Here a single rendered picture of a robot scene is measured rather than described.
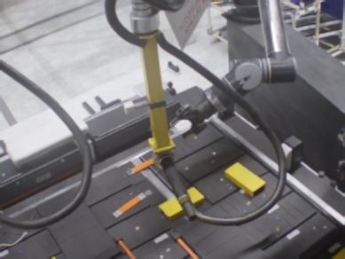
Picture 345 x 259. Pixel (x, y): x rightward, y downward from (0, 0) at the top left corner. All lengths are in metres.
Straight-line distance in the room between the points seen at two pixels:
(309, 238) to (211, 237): 0.35
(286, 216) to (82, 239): 0.76
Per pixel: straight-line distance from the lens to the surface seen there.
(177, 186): 1.73
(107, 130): 2.11
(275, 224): 1.81
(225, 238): 1.76
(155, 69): 1.62
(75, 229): 1.88
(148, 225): 1.84
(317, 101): 2.74
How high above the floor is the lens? 2.40
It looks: 39 degrees down
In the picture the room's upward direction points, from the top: 6 degrees counter-clockwise
